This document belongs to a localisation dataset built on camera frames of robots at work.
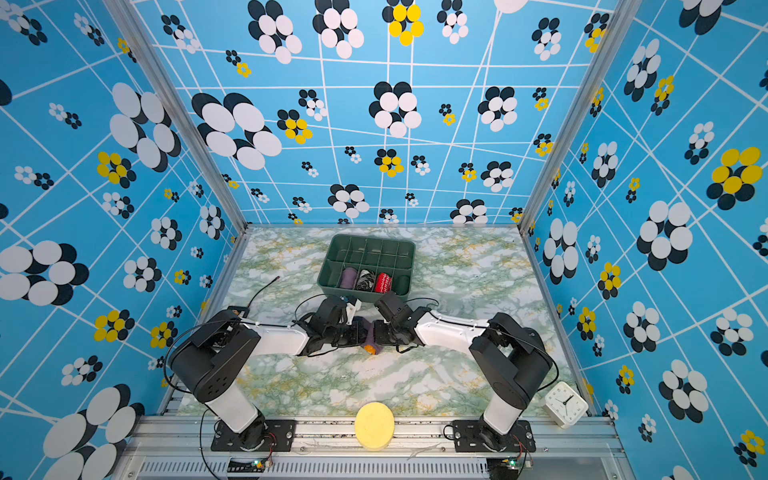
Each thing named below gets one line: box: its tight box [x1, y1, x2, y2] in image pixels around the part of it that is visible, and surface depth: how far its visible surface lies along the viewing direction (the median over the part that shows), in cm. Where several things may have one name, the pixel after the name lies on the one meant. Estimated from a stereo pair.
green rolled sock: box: [392, 275, 410, 295], surface depth 98 cm
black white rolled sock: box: [356, 269, 376, 291], surface depth 98 cm
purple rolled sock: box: [341, 267, 357, 289], surface depth 100 cm
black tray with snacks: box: [227, 306, 250, 319], surface depth 97 cm
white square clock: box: [544, 381, 589, 430], surface depth 76 cm
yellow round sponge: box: [354, 402, 395, 451], surface depth 75 cm
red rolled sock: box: [375, 272, 393, 294], surface depth 98 cm
